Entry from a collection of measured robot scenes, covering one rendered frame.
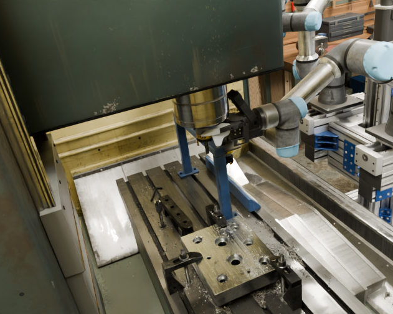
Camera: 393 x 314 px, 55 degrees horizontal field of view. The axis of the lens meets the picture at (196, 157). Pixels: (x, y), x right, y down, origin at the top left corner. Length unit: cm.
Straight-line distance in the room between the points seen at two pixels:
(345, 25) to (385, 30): 238
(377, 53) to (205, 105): 61
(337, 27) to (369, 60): 291
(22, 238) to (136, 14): 50
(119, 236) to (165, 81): 118
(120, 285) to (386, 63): 135
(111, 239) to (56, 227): 110
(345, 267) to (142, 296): 82
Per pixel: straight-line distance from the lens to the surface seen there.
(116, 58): 87
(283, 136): 125
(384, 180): 185
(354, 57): 141
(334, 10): 456
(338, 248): 169
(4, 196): 71
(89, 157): 217
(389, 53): 138
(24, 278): 80
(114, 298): 175
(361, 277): 162
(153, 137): 220
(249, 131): 118
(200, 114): 102
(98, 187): 214
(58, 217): 86
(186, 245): 132
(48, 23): 85
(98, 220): 203
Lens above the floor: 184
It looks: 28 degrees down
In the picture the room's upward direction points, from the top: 9 degrees counter-clockwise
